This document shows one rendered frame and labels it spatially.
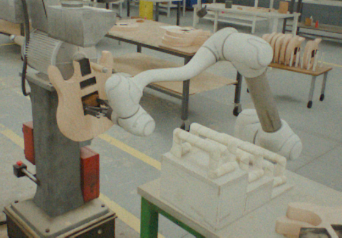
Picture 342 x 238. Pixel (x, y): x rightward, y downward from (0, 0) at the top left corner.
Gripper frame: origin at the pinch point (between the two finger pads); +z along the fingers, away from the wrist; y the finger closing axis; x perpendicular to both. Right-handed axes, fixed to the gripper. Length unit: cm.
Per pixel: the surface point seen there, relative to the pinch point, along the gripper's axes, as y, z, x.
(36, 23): 3, 45, 33
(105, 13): 7.8, -10.8, 42.8
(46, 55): -3.2, 29.1, 19.5
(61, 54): -0.5, 18.4, 21.6
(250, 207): 0, -90, -15
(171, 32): 195, 142, -36
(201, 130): -3, -73, 11
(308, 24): 816, 324, -205
